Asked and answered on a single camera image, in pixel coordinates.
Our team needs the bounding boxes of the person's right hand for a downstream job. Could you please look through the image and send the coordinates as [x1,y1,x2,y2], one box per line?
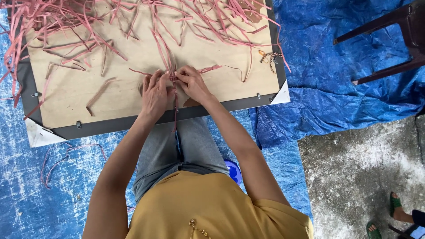
[175,65,215,105]

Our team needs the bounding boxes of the person's left hand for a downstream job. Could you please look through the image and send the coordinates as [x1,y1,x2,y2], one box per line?
[141,70,176,122]

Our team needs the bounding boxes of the braided pink strip cord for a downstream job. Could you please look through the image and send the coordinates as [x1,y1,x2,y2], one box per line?
[169,71,180,133]

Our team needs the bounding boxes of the person's grey jeans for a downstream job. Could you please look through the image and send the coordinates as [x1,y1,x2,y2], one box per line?
[132,117,231,204]

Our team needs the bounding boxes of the heap of loose pink strips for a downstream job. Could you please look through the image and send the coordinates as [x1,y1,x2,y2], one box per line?
[0,0,293,121]

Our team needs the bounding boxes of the white cardboard corner protector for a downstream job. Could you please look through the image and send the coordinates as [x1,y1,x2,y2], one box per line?
[25,118,68,148]
[269,79,291,106]

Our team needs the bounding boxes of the blue plastic stool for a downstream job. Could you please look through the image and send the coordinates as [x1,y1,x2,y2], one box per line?
[223,159,243,186]

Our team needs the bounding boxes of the long thin pink strip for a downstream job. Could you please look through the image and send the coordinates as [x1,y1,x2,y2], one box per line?
[40,143,107,190]

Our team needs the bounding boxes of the person's mustard yellow shirt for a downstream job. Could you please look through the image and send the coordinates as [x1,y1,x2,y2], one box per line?
[126,171,315,239]

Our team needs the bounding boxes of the blue tarpaulin sheet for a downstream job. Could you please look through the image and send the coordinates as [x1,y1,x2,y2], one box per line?
[0,0,425,239]

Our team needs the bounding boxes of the dark brown plastic chair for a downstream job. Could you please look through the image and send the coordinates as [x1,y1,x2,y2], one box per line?
[333,0,425,86]

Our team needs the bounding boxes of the green sandal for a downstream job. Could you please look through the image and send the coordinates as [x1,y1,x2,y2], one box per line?
[389,191,403,218]
[366,221,382,239]

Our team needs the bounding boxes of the wooden board with grey frame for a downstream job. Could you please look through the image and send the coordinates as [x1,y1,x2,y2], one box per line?
[15,0,291,148]

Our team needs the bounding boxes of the braided cord with orange ring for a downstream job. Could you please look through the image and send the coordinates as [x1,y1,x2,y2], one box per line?
[258,50,283,74]

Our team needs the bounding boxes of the gold chain necklace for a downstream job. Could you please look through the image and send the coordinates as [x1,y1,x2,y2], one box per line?
[189,218,212,239]

